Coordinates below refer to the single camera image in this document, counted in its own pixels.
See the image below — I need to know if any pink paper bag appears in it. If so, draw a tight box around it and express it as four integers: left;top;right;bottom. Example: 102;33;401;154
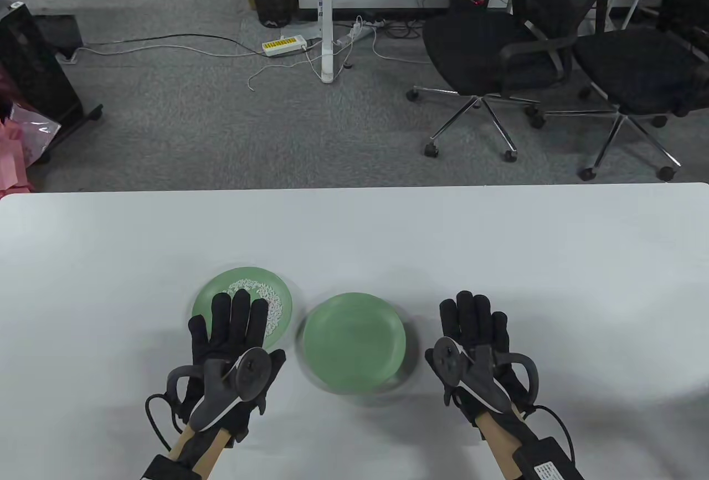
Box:
0;119;37;198

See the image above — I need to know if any yellow power strip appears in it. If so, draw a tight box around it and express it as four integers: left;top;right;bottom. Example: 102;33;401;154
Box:
261;35;307;58

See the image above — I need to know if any black mesh office chair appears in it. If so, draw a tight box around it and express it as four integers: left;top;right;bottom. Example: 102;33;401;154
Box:
406;0;638;164

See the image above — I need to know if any person's right hand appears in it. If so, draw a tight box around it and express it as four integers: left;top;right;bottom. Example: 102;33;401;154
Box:
425;291;539;431

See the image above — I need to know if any tangle of black cables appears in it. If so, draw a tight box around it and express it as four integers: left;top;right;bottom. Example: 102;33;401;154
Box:
382;18;427;40

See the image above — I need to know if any green plate with rice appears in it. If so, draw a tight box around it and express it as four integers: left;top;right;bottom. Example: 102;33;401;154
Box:
191;268;293;352

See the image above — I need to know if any black padded office chair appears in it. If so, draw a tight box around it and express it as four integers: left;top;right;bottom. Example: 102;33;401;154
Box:
540;0;709;182

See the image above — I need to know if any black wrist sensor box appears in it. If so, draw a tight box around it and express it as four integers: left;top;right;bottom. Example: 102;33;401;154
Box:
140;454;203;480
512;437;583;480

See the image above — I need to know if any ring of white rice grains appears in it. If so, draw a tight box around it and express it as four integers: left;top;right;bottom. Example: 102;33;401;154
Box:
228;279;284;337

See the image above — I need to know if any black left glove cable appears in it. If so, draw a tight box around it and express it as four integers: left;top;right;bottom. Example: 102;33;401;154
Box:
144;393;184;457

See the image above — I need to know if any black glove cable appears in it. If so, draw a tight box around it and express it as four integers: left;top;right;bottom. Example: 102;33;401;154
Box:
144;393;184;457
526;404;574;461

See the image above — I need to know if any black floor cable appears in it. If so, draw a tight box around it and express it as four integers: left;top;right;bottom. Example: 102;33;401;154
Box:
83;33;323;57

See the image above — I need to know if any black right glove cable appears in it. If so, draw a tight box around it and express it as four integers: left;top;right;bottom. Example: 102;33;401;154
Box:
526;404;574;461

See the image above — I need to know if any person's left hand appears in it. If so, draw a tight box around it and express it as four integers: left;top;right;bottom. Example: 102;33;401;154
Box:
176;289;287;443

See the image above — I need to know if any grey floor cable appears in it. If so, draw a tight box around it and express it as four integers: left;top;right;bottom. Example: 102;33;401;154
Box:
72;44;266;58

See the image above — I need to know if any person's left forearm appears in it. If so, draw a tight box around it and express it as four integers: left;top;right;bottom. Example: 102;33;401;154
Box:
141;426;233;480

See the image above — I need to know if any white desk leg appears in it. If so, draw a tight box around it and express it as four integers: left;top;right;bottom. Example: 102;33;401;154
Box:
320;0;337;84

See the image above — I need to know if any black right wrist sensor box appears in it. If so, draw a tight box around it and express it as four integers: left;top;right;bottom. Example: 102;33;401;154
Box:
512;437;583;480

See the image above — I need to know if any pink plastic bag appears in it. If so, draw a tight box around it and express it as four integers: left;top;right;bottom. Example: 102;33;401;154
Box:
8;104;63;168

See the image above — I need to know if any black left wrist sensor box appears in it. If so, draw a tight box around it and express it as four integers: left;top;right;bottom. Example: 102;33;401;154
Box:
140;454;203;480

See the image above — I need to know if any black rolling cabinet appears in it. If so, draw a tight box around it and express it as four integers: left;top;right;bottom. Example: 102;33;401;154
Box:
0;0;105;165

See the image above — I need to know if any white power strip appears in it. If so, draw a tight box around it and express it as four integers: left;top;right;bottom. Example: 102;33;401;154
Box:
332;18;386;48

